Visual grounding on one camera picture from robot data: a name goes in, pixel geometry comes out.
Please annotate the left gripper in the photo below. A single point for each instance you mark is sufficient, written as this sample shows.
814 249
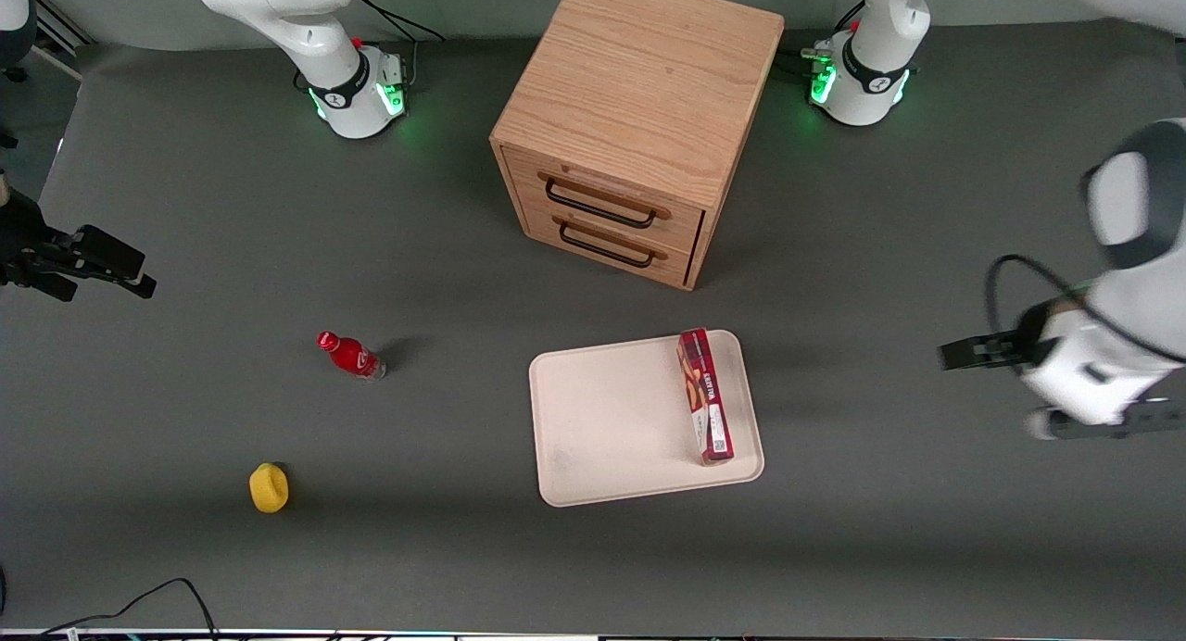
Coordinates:
1027 349

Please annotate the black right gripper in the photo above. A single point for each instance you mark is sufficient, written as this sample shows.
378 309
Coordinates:
28 243

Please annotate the red cookie box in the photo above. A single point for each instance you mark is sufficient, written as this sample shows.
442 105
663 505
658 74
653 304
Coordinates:
704 400

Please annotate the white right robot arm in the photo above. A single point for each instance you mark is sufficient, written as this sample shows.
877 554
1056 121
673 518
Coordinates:
306 20

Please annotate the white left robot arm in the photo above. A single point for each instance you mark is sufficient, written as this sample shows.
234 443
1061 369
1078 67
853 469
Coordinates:
871 57

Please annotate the cream rectangular tray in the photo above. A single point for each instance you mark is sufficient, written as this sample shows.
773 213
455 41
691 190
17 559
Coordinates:
611 419

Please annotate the small red soda bottle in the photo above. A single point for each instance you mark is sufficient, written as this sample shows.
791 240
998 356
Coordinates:
352 356

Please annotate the yellow lemon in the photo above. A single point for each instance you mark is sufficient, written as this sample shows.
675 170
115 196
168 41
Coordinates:
269 489

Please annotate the wooden drawer front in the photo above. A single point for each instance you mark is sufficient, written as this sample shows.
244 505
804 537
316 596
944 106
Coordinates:
672 263
678 222

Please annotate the wooden two-drawer cabinet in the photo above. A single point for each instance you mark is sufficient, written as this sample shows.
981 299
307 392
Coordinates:
639 76

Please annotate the metal frame rail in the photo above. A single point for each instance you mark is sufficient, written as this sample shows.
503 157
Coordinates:
60 25

